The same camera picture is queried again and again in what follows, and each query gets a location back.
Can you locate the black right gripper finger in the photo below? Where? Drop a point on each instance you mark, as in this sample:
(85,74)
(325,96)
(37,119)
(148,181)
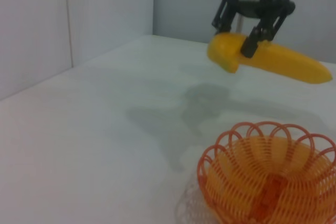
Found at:
(224,20)
(265,31)

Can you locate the yellow banana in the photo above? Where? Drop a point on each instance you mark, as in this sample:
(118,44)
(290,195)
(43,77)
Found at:
(278,60)

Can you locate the grey vertical post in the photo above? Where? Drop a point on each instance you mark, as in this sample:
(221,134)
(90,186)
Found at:
(240,26)

